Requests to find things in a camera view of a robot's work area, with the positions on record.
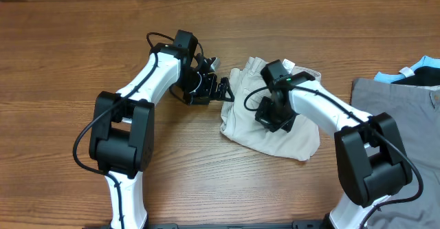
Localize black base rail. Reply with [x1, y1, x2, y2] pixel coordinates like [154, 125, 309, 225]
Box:
[143, 220, 333, 229]

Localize beige shorts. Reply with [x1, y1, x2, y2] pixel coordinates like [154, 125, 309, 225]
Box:
[220, 57, 320, 161]

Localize blue and black garment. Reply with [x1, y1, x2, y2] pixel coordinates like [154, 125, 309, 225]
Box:
[374, 56, 439, 87]

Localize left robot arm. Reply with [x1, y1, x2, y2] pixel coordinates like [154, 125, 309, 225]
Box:
[89, 30, 234, 228]

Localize grey shorts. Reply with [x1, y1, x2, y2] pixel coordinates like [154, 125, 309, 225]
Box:
[351, 78, 439, 228]

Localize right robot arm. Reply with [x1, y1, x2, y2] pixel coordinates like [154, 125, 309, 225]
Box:
[255, 61, 413, 228]

